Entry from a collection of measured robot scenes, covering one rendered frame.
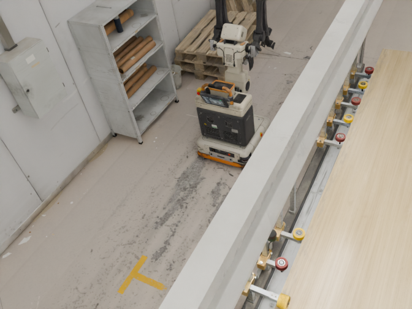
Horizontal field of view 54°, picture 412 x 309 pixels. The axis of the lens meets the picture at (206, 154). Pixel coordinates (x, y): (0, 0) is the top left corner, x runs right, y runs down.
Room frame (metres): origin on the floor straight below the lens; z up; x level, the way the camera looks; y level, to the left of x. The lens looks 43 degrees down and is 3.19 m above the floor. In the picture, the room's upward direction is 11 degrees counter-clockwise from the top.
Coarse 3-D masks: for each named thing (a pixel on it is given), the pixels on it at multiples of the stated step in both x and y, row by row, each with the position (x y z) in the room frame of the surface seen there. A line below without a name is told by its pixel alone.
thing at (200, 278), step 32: (352, 0) 1.46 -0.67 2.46; (352, 32) 1.30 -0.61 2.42; (320, 64) 1.08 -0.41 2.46; (288, 96) 0.95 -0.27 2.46; (288, 128) 0.81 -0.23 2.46; (256, 160) 0.72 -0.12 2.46; (256, 192) 0.62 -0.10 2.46; (224, 224) 0.54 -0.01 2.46; (192, 256) 0.48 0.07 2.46; (224, 256) 0.47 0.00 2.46; (192, 288) 0.41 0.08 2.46
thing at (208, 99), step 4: (200, 92) 3.30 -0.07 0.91; (204, 92) 3.29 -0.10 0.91; (204, 96) 3.20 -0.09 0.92; (208, 96) 3.16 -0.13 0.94; (212, 96) 3.14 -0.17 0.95; (216, 96) 3.12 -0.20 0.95; (220, 96) 3.11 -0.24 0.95; (228, 96) 3.13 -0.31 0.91; (232, 96) 3.12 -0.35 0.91; (204, 100) 3.25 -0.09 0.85; (208, 100) 3.20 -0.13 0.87; (212, 100) 3.17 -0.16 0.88; (216, 100) 3.13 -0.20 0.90; (220, 100) 3.09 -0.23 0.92; (224, 100) 3.09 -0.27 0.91; (228, 100) 3.11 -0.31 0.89; (232, 100) 3.11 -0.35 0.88; (212, 104) 3.22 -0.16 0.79; (216, 104) 3.18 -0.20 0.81; (220, 104) 3.15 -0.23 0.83; (224, 104) 3.11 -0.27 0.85
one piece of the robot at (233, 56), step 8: (224, 48) 3.51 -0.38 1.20; (232, 48) 3.46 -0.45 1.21; (240, 48) 3.42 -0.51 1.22; (224, 56) 3.50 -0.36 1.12; (232, 56) 3.45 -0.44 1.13; (240, 56) 3.41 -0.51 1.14; (224, 64) 3.49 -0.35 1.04; (232, 64) 3.45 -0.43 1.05; (240, 64) 3.51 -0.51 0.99; (232, 72) 3.51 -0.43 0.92; (240, 72) 3.50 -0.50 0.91; (232, 80) 3.52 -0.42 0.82; (240, 80) 3.47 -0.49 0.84; (248, 80) 3.53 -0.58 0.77; (240, 88) 3.47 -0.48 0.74; (248, 88) 3.51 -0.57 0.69
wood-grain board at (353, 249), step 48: (384, 48) 3.43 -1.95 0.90; (384, 96) 2.70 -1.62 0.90; (384, 144) 2.15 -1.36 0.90; (336, 192) 1.79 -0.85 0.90; (384, 192) 1.71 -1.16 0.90; (336, 240) 1.41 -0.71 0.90; (384, 240) 1.34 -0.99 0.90; (288, 288) 1.16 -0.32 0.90; (336, 288) 1.10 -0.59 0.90; (384, 288) 1.04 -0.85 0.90
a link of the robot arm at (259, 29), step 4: (256, 0) 3.58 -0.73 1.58; (260, 0) 3.56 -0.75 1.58; (256, 4) 3.58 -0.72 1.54; (260, 4) 3.55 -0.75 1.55; (256, 8) 3.57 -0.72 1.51; (260, 8) 3.55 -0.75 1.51; (256, 12) 3.57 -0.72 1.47; (260, 12) 3.54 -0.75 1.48; (256, 16) 3.56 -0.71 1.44; (260, 16) 3.54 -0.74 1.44; (256, 20) 3.55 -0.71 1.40; (260, 20) 3.53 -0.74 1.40; (256, 24) 3.55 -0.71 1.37; (260, 24) 3.53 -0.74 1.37; (256, 28) 3.54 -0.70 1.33; (260, 28) 3.52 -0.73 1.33; (260, 32) 3.51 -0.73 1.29; (264, 32) 3.53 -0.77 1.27; (260, 36) 3.50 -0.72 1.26; (264, 36) 3.52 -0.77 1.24; (260, 40) 3.50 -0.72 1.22
